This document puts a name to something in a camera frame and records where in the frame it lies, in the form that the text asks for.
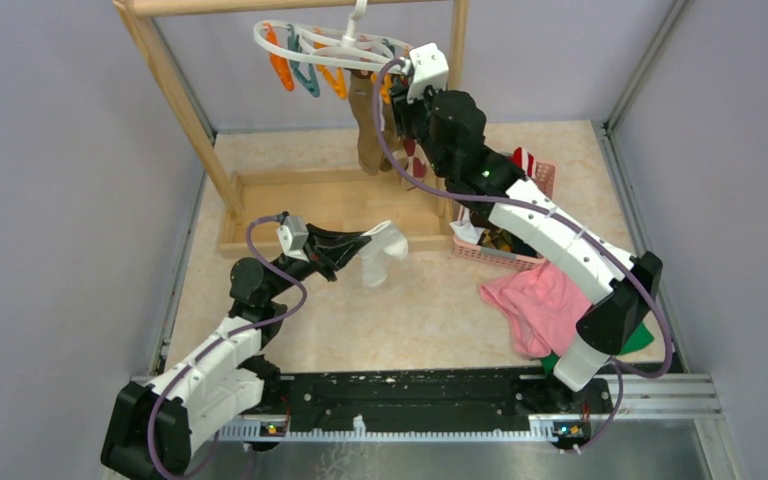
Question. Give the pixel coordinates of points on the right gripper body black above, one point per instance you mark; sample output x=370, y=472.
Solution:
x=411, y=118

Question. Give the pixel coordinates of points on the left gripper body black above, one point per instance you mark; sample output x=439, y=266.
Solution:
x=330, y=276

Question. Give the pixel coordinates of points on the purple striped sock maroon cuff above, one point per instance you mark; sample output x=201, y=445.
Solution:
x=409, y=147

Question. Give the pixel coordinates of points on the brown sock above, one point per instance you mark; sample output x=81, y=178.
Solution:
x=361, y=96
x=390, y=134

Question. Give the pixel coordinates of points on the white round clip hanger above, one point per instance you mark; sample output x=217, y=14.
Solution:
x=308, y=56

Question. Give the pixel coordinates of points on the purple striped tan sock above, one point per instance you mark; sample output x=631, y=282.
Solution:
x=416, y=167

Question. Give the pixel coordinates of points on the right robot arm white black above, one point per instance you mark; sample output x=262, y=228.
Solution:
x=621, y=287

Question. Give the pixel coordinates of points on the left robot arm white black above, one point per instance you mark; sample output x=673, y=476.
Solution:
x=157, y=427

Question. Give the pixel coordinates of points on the wooden clothes rack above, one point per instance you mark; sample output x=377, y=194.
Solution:
x=333, y=197

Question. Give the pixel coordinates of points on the red white striped sock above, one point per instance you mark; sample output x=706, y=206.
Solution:
x=524, y=160

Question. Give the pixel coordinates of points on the pink plastic basket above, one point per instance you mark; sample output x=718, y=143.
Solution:
x=544, y=176

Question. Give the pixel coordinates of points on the pink cloth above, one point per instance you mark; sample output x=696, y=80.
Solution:
x=542, y=307

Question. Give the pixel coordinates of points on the green cloth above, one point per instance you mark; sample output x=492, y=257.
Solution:
x=639, y=339

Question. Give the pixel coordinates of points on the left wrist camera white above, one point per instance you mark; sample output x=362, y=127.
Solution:
x=292, y=234

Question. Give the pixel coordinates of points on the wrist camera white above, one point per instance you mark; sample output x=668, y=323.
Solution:
x=428, y=69
x=292, y=234

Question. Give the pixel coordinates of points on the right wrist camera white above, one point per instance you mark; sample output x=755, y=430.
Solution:
x=428, y=69

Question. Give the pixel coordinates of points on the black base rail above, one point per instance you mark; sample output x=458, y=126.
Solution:
x=504, y=404

